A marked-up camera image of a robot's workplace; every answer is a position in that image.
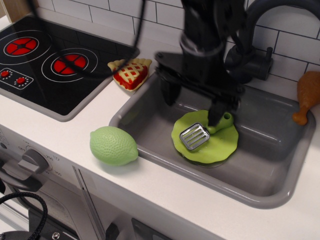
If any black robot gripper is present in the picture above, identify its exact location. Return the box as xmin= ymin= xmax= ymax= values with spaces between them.
xmin=155 ymin=52 xmax=244 ymax=127

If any green handled metal spatula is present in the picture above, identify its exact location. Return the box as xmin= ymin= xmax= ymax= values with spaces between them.
xmin=179 ymin=112 xmax=234 ymax=151

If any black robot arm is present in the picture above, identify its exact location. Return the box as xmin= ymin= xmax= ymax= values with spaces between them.
xmin=155 ymin=0 xmax=247 ymax=126

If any green toy plate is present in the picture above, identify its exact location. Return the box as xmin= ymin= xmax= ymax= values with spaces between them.
xmin=171 ymin=110 xmax=239 ymax=164

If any grey toy sink basin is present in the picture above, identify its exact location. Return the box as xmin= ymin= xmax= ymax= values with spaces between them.
xmin=109 ymin=74 xmax=316 ymax=209

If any dark grey toy faucet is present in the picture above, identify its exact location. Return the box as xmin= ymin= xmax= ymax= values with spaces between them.
xmin=225 ymin=0 xmax=320 ymax=84

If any toy cherry pie slice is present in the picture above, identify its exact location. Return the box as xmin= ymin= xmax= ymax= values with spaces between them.
xmin=107 ymin=58 xmax=152 ymax=92

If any green toy lime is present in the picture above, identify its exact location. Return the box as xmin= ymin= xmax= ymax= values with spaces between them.
xmin=89 ymin=126 xmax=139 ymax=166

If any brown toy chicken drumstick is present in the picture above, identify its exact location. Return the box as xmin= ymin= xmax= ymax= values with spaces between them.
xmin=292 ymin=71 xmax=320 ymax=126

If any black toy stove top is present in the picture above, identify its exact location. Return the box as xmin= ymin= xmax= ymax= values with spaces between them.
xmin=0 ymin=16 xmax=139 ymax=122

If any grey oven knob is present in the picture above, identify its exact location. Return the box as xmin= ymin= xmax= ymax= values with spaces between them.
xmin=18 ymin=149 xmax=49 ymax=174

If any grey oven door handle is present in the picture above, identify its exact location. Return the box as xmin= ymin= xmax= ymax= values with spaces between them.
xmin=0 ymin=160 xmax=43 ymax=192

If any black braided foreground cable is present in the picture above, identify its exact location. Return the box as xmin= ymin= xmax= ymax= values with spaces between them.
xmin=0 ymin=191 xmax=49 ymax=240

